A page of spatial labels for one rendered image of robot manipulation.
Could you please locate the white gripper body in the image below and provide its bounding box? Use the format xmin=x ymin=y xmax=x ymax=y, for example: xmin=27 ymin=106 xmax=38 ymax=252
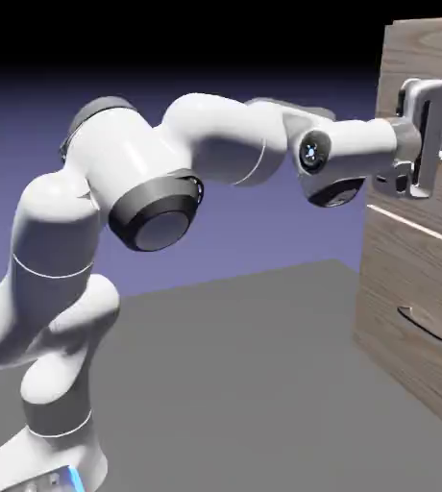
xmin=396 ymin=78 xmax=442 ymax=200

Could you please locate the wooden drawer front with handle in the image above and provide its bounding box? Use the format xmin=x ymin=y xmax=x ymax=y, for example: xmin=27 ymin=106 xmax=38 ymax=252
xmin=365 ymin=16 xmax=442 ymax=252

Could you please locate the curved metal handle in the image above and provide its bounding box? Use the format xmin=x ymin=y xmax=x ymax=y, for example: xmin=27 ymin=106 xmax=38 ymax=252
xmin=396 ymin=306 xmax=442 ymax=348

